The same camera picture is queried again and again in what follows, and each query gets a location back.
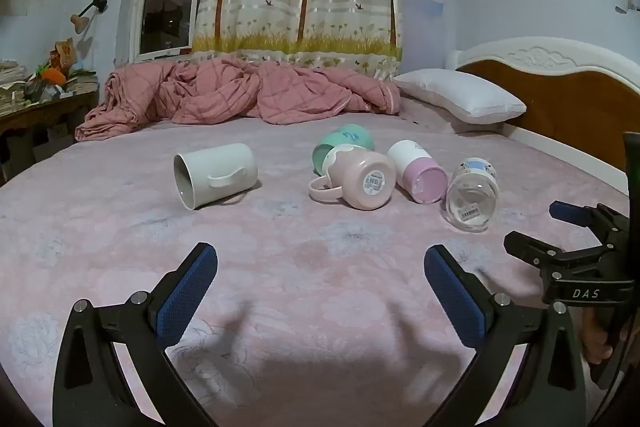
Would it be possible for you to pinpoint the white and wooden headboard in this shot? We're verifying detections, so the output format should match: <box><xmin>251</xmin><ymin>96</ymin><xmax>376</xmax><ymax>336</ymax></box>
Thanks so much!
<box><xmin>445</xmin><ymin>37</ymin><xmax>640</xmax><ymax>196</ymax></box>

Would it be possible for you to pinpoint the pink floral bed sheet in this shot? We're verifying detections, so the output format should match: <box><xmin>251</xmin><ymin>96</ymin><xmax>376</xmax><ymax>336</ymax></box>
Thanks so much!
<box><xmin>0</xmin><ymin>107</ymin><xmax>632</xmax><ymax>427</ymax></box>

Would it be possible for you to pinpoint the pink mug with handle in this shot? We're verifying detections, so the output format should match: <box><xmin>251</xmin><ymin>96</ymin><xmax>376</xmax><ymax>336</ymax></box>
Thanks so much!
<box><xmin>308</xmin><ymin>144</ymin><xmax>397</xmax><ymax>211</ymax></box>

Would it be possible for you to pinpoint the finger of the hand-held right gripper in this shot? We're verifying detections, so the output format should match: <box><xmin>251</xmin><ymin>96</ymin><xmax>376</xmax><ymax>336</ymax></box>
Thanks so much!
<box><xmin>549</xmin><ymin>201</ymin><xmax>631</xmax><ymax>258</ymax></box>
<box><xmin>503</xmin><ymin>231</ymin><xmax>571</xmax><ymax>279</ymax></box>

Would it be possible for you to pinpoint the wall lamp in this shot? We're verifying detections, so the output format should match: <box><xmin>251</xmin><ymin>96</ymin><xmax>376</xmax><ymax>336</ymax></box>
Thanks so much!
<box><xmin>70</xmin><ymin>0</ymin><xmax>109</xmax><ymax>34</ymax></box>

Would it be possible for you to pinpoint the wooden desk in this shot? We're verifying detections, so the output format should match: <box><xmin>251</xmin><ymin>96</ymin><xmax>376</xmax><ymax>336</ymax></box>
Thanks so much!
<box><xmin>0</xmin><ymin>88</ymin><xmax>101</xmax><ymax>188</ymax></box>

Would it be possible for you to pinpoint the white ceramic mug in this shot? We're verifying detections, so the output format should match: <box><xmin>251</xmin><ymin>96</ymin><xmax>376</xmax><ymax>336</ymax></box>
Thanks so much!
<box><xmin>173</xmin><ymin>143</ymin><xmax>258</xmax><ymax>210</ymax></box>

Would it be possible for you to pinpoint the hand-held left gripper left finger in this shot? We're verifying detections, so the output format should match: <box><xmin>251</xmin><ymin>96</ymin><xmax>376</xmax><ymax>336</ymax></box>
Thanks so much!
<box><xmin>52</xmin><ymin>243</ymin><xmax>219</xmax><ymax>427</ymax></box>

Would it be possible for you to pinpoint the orange snack package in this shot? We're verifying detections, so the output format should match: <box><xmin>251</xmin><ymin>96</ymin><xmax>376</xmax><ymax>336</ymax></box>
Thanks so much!
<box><xmin>48</xmin><ymin>38</ymin><xmax>77</xmax><ymax>72</ymax></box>

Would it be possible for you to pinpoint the white pillow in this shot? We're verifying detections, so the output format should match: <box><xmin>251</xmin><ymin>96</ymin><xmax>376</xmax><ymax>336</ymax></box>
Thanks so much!
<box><xmin>392</xmin><ymin>69</ymin><xmax>527</xmax><ymax>125</ymax></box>

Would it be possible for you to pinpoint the pink pillow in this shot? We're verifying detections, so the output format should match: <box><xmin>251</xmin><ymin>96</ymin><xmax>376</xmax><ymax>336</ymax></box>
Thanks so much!
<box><xmin>399</xmin><ymin>96</ymin><xmax>503</xmax><ymax>136</ymax></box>

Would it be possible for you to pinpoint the white and pink cup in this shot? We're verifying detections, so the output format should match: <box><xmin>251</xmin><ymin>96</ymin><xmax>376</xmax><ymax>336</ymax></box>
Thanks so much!
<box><xmin>386</xmin><ymin>140</ymin><xmax>449</xmax><ymax>204</ymax></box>

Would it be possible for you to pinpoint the person's right hand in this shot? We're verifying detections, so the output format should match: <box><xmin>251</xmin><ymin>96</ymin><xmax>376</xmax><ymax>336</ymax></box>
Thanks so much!
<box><xmin>582</xmin><ymin>307</ymin><xmax>614</xmax><ymax>366</ymax></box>

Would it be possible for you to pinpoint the pink checked quilt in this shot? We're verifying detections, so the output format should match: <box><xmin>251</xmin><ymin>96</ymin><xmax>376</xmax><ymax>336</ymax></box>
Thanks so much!
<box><xmin>75</xmin><ymin>55</ymin><xmax>402</xmax><ymax>142</ymax></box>

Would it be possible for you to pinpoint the orange round toy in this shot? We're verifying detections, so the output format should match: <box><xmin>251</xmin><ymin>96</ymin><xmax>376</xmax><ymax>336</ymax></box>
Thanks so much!
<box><xmin>40</xmin><ymin>67</ymin><xmax>69</xmax><ymax>86</ymax></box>

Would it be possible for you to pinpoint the stack of papers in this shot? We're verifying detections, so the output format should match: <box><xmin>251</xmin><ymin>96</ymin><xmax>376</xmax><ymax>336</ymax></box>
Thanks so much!
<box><xmin>0</xmin><ymin>59</ymin><xmax>30</xmax><ymax>116</ymax></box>

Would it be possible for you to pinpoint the green plastic cup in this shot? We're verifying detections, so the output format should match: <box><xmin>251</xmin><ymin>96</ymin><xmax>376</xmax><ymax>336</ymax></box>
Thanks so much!
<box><xmin>312</xmin><ymin>123</ymin><xmax>375</xmax><ymax>176</ymax></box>

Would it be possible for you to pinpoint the clear printed glass cup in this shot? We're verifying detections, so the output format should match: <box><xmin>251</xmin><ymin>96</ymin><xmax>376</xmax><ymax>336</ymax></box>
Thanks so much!
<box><xmin>444</xmin><ymin>157</ymin><xmax>501</xmax><ymax>233</ymax></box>

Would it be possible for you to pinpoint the stack of books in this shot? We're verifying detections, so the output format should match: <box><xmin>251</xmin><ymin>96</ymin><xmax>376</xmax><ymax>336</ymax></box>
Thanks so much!
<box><xmin>64</xmin><ymin>73</ymin><xmax>100</xmax><ymax>96</ymax></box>

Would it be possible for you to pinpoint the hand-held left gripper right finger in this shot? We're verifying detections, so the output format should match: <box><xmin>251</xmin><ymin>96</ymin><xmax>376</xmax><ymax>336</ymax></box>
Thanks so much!
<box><xmin>423</xmin><ymin>244</ymin><xmax>587</xmax><ymax>427</ymax></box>

